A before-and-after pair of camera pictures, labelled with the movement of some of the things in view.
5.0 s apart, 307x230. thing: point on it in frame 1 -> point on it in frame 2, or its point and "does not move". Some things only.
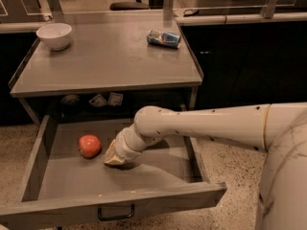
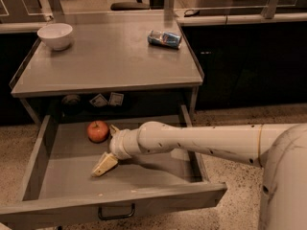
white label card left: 98,101 does not move
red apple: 89,146 -> 98,131
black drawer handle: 116,217 does not move
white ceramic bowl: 56,34 does not move
